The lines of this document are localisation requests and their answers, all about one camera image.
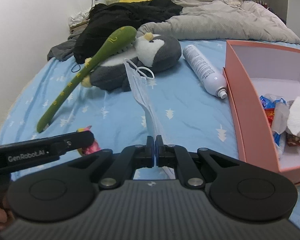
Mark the white spray bottle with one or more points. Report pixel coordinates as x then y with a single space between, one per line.
202 67

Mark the grey duvet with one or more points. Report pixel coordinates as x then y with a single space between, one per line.
227 17

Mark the blue tissue pack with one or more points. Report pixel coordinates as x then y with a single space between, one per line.
277 136

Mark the grey penguin plush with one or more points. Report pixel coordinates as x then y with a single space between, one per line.
162 52

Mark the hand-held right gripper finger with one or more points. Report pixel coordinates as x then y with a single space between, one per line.
153 155
158 155

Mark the brown cardboard box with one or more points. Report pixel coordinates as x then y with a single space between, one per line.
77 28

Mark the grey cloth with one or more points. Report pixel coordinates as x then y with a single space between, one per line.
62 48

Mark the green plush massage stick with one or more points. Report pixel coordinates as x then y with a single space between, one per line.
90 65

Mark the red foil snack packet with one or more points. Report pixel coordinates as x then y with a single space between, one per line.
270 116

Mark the row of small bottles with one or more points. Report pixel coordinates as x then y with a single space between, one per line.
261 4

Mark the black clothing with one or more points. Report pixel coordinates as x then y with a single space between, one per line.
127 17

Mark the brown snack packet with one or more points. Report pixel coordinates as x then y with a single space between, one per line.
293 140

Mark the blue patterned bed sheet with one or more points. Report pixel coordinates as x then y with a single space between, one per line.
190 115

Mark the white crumpled cloth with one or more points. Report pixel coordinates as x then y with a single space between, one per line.
78 17

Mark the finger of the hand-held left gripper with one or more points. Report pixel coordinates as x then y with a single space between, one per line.
80 140

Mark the pink cardboard box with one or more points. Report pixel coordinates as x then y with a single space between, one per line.
250 120

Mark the pink small toy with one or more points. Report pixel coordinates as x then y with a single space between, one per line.
90 148

